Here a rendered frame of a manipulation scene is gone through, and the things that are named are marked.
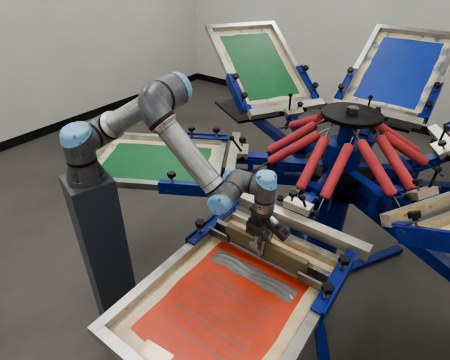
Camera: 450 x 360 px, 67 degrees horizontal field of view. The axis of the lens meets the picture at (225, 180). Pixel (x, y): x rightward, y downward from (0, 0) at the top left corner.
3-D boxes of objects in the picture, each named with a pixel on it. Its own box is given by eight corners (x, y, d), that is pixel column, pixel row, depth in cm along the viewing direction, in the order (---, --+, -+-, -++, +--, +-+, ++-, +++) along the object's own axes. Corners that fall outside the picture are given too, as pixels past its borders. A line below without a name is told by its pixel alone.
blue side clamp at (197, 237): (194, 254, 143) (193, 242, 139) (186, 249, 145) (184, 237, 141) (235, 218, 163) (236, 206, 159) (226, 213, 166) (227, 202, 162)
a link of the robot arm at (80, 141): (58, 161, 135) (49, 129, 127) (84, 146, 145) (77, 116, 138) (81, 168, 130) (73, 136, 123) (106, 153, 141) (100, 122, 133)
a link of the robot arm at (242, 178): (216, 176, 118) (246, 185, 114) (230, 162, 127) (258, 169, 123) (216, 195, 122) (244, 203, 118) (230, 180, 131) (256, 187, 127)
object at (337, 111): (328, 319, 224) (383, 131, 150) (274, 289, 244) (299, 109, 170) (348, 280, 252) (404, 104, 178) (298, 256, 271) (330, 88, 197)
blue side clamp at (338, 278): (321, 326, 116) (324, 313, 112) (307, 318, 118) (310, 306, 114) (351, 271, 136) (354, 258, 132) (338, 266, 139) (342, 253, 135)
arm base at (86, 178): (62, 176, 144) (56, 155, 138) (98, 165, 151) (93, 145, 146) (73, 193, 134) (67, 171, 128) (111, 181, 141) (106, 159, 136)
